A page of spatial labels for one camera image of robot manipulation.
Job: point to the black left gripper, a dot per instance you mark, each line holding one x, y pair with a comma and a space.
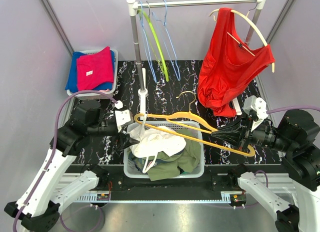
127, 141

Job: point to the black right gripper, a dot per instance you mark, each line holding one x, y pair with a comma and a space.
232, 133

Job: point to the blue-grey tank top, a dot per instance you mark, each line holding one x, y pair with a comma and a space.
138, 162

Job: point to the white pink garment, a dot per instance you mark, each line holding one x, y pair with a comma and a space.
152, 141

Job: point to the yellow hanger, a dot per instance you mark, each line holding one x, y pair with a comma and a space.
138, 118

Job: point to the olive green tank top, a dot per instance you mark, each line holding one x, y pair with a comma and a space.
169, 167

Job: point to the red tank top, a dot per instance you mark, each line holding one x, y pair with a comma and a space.
229, 66

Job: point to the neon green hanger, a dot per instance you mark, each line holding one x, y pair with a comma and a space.
159, 56

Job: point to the cream white hanger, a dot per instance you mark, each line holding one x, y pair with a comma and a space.
252, 25

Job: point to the light blue wire hanger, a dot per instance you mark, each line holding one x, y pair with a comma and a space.
168, 44

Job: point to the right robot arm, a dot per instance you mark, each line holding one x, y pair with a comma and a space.
294, 136

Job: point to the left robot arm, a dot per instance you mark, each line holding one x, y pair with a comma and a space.
40, 207

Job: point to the empty light blue hanger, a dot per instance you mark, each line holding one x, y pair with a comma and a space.
146, 44

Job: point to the white front laundry basket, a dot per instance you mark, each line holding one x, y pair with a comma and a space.
129, 167

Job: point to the green garment in basket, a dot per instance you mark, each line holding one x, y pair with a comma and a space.
183, 172

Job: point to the blue folded garment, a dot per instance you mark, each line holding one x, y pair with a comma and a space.
71, 84

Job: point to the pink folded garment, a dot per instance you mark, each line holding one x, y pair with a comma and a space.
95, 71

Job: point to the metal clothes rack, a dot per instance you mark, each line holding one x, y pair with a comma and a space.
132, 8

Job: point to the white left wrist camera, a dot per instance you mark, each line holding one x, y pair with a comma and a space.
123, 116

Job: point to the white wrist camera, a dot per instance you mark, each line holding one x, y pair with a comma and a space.
123, 116
259, 107

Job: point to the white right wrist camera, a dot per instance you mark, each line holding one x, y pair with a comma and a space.
259, 107

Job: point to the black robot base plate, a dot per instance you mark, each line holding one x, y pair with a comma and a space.
204, 188

